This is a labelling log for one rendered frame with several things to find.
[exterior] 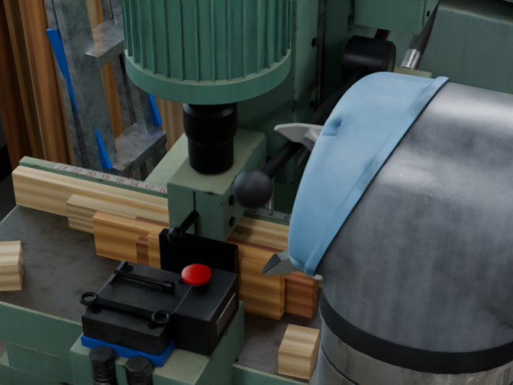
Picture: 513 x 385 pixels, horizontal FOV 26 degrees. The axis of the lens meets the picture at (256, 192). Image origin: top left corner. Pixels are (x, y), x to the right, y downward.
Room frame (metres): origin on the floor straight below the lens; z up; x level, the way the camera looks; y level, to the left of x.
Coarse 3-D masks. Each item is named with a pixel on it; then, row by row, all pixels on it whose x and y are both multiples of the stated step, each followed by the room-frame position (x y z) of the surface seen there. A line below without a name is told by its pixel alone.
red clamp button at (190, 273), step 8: (192, 264) 0.88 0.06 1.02; (200, 264) 0.88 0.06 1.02; (184, 272) 0.87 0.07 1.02; (192, 272) 0.87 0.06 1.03; (200, 272) 0.87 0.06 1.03; (208, 272) 0.87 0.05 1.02; (184, 280) 0.86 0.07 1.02; (192, 280) 0.86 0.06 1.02; (200, 280) 0.86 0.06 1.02; (208, 280) 0.87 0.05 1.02
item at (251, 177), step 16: (384, 32) 1.18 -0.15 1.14; (352, 48) 1.12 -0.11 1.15; (368, 48) 1.12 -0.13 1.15; (384, 48) 1.12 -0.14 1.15; (352, 64) 1.11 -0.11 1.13; (368, 64) 1.11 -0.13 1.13; (384, 64) 1.10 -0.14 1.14; (352, 80) 1.06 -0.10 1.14; (336, 96) 1.00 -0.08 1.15; (320, 112) 0.96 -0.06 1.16; (288, 144) 0.87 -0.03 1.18; (272, 160) 0.83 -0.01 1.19; (288, 160) 0.85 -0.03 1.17; (240, 176) 0.78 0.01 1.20; (256, 176) 0.78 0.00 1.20; (272, 176) 0.81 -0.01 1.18; (240, 192) 0.77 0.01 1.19; (256, 192) 0.77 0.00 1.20; (272, 192) 0.78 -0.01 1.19; (256, 208) 0.77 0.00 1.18
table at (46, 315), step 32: (0, 224) 1.12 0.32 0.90; (32, 224) 1.12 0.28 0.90; (64, 224) 1.12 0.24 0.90; (32, 256) 1.05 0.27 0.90; (64, 256) 1.05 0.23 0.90; (96, 256) 1.05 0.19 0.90; (32, 288) 0.99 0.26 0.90; (64, 288) 0.99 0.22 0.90; (96, 288) 0.99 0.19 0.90; (0, 320) 0.97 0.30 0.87; (32, 320) 0.95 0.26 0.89; (64, 320) 0.94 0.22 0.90; (256, 320) 0.94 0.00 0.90; (288, 320) 0.94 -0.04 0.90; (320, 320) 0.94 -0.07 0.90; (64, 352) 0.94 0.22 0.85; (256, 352) 0.89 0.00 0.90; (256, 384) 0.86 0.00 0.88; (288, 384) 0.84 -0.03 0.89
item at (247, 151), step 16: (240, 128) 1.13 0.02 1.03; (240, 144) 1.09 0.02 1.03; (256, 144) 1.10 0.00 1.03; (240, 160) 1.06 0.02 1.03; (256, 160) 1.09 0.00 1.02; (176, 176) 1.03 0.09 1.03; (192, 176) 1.03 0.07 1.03; (208, 176) 1.03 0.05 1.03; (224, 176) 1.03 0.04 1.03; (176, 192) 1.01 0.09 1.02; (192, 192) 1.01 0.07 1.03; (208, 192) 1.00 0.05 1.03; (224, 192) 1.00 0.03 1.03; (176, 208) 1.01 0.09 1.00; (192, 208) 1.01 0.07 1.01; (208, 208) 1.00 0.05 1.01; (224, 208) 1.00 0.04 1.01; (240, 208) 1.04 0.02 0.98; (176, 224) 1.01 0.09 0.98; (192, 224) 1.01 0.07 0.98; (208, 224) 1.00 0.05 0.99; (224, 224) 1.00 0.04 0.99; (224, 240) 1.00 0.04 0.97
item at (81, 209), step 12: (72, 204) 1.11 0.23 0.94; (84, 204) 1.11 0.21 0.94; (96, 204) 1.11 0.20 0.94; (108, 204) 1.11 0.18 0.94; (72, 216) 1.11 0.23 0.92; (84, 216) 1.10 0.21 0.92; (132, 216) 1.08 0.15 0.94; (144, 216) 1.08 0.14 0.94; (156, 216) 1.08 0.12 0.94; (168, 216) 1.08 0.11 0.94; (84, 228) 1.10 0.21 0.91; (264, 240) 1.03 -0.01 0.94
